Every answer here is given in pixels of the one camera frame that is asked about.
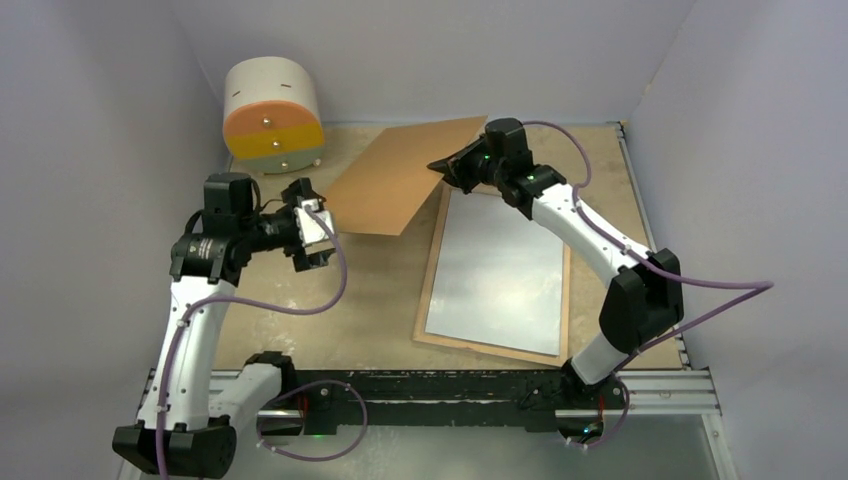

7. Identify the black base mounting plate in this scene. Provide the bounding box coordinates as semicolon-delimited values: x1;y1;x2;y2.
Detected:
260;369;625;436

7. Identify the glossy photo print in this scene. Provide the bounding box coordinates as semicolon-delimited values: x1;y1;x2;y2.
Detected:
423;190;566;358

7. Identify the round cabinet with coloured drawers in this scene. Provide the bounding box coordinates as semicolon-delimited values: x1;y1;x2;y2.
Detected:
222;56;325;175

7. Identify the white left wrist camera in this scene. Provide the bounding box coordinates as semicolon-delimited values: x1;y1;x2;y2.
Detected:
294;199;336;247

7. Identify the aluminium rail frame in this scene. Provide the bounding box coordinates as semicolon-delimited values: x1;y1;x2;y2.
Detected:
119;368;736;479

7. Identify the purple cable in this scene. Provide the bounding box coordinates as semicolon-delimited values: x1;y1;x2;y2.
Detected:
153;205;370;478
521;120;775;452

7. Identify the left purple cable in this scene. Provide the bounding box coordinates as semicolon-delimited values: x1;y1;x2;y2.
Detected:
153;205;370;478

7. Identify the brown backing board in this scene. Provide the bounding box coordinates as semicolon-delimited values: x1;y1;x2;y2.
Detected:
323;116;487;236

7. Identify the white wooden picture frame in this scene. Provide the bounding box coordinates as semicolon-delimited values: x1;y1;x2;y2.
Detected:
411;182;572;368

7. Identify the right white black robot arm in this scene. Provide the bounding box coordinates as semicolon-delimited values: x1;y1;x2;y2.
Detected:
427;118;684;407

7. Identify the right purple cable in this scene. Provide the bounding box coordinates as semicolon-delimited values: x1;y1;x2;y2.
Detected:
521;120;775;452

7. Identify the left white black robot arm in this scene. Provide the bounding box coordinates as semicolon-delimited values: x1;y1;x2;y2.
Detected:
112;173;335;479

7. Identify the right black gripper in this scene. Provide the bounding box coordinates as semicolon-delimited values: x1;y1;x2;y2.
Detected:
428;134;507;196

